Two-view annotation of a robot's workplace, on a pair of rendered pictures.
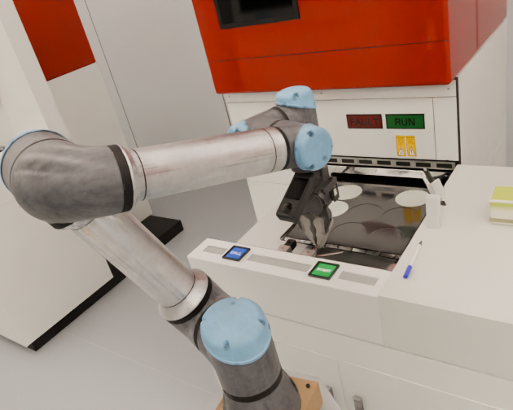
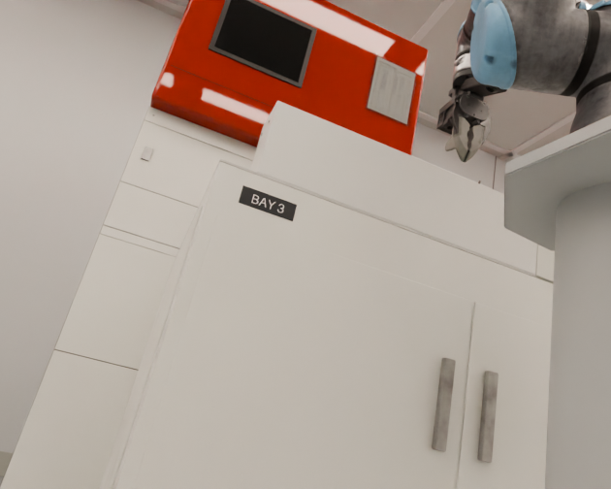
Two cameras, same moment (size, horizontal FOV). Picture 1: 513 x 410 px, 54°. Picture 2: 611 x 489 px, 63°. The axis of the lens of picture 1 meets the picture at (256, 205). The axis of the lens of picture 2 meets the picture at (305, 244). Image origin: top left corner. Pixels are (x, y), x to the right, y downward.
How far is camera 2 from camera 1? 158 cm
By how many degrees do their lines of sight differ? 72
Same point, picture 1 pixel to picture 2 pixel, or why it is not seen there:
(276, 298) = (414, 194)
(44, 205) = not seen: outside the picture
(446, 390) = not seen: hidden behind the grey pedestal
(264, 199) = (116, 260)
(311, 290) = (468, 189)
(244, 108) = (168, 137)
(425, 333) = not seen: hidden behind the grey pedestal
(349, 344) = (496, 275)
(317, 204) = (485, 111)
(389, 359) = (538, 297)
